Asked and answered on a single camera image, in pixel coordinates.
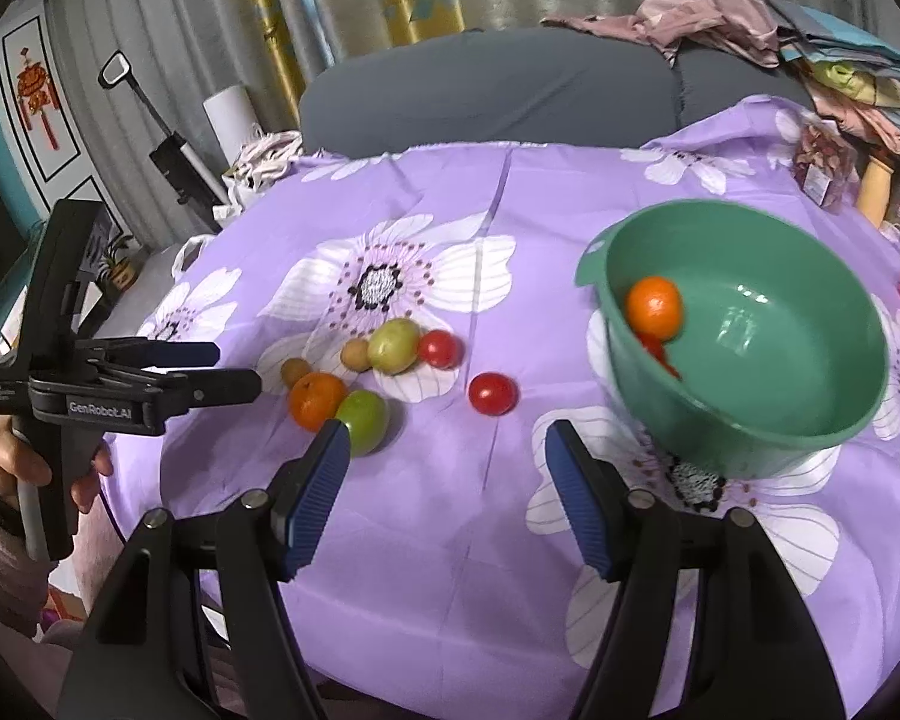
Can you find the grey sheer curtain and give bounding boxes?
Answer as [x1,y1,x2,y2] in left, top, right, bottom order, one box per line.
[45,0,871,256]

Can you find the white patterned cloth bag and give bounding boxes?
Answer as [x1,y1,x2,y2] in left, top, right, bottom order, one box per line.
[221,131,305,222]

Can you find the pink crumpled cloth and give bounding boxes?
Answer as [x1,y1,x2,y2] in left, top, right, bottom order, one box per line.
[544,0,781,68]

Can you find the red knot wall decoration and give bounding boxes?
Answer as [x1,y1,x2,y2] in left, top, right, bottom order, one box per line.
[15,47,62,152]

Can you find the grey sofa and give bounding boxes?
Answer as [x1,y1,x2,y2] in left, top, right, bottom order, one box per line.
[298,28,818,158]

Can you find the stack of folded clothes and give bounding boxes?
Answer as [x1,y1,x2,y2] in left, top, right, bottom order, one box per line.
[765,0,900,158]

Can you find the beige bottle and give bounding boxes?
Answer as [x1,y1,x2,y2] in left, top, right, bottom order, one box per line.
[859,146,900,230]

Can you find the purple floral tablecloth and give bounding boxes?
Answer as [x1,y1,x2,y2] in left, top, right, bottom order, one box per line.
[109,94,900,720]

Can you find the potted plant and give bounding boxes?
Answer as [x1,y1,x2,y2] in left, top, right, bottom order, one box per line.
[97,234,140,292]

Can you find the red tomato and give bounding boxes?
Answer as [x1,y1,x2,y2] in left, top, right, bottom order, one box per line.
[637,334,682,380]
[469,372,518,416]
[418,329,464,370]

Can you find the white paper roll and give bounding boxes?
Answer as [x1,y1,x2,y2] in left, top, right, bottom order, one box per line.
[202,85,260,166]

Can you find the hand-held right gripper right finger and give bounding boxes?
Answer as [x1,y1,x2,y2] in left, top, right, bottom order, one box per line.
[544,420,848,720]

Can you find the orange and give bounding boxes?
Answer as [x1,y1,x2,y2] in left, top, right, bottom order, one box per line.
[625,276,683,342]
[289,373,348,432]

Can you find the green apple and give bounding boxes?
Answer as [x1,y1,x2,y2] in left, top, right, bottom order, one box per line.
[335,388,389,458]

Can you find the clear snack packet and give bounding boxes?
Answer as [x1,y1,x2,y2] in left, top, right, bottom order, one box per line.
[793,120,860,211]

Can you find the yellow-green apple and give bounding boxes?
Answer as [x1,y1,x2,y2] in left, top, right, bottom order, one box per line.
[367,317,422,376]

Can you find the person's left forearm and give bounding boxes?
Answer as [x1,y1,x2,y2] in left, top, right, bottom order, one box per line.
[0,476,61,638]

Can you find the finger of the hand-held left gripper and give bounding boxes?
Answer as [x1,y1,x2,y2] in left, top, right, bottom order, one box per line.
[94,367,263,421]
[82,340,221,376]

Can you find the green plastic bowl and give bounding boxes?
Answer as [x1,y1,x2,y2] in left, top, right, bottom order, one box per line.
[576,199,890,481]

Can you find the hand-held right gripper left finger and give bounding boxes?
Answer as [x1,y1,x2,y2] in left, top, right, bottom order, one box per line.
[56,418,353,720]

